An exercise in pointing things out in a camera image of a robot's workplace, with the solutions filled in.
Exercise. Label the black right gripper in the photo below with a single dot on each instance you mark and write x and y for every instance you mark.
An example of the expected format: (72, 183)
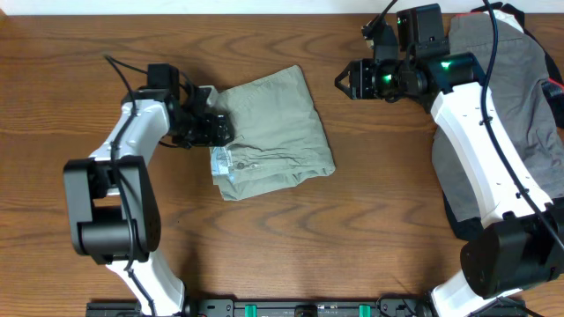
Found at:
(361, 70)

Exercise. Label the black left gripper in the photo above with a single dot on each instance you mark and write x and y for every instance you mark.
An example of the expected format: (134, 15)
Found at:
(207, 136)

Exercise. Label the khaki green shorts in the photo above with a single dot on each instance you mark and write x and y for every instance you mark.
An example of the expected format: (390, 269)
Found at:
(279, 140)

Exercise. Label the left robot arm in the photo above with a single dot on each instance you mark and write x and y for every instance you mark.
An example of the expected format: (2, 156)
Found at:
(112, 210)

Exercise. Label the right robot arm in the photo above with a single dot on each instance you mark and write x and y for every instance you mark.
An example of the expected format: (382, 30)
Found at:
(521, 245)

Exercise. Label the grey shorts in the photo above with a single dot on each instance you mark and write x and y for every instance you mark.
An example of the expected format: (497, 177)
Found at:
(519, 73)

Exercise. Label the black garment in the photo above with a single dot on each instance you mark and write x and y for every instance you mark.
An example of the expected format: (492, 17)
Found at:
(461, 206)

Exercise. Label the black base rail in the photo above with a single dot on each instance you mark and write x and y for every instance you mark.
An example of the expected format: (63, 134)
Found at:
(394, 306)

